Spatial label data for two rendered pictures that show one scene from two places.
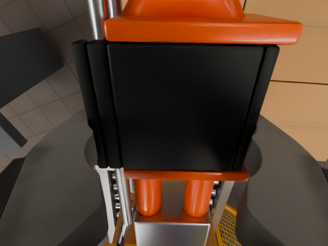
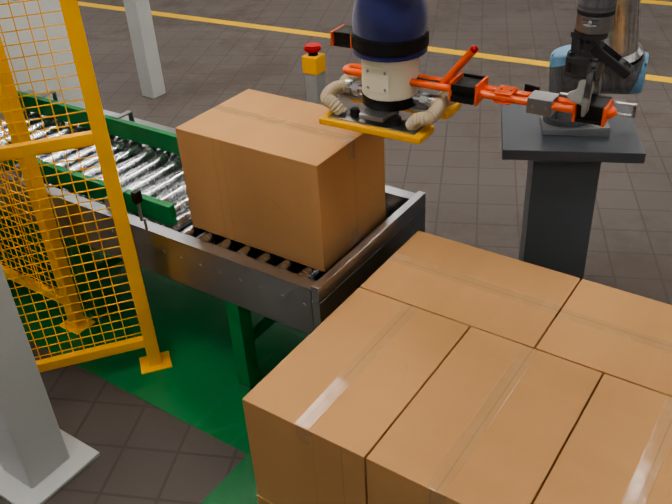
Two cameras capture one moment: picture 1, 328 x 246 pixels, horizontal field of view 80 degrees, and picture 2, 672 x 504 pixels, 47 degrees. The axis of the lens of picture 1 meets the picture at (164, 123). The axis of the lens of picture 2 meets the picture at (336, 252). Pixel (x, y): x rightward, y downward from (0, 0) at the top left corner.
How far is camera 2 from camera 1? 2.11 m
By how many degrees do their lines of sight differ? 44
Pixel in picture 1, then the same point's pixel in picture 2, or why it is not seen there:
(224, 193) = (280, 272)
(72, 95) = not seen: hidden behind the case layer
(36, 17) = not seen: hidden behind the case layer
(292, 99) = (401, 373)
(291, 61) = (460, 378)
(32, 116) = (465, 234)
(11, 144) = (509, 147)
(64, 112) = not seen: hidden behind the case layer
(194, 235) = (548, 99)
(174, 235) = (549, 96)
